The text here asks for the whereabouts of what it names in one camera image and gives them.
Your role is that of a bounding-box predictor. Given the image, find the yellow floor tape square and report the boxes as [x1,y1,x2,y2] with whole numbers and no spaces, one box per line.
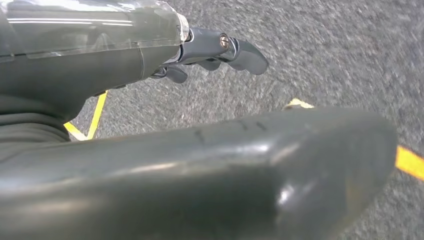
[284,97,424,182]
[62,91,109,142]

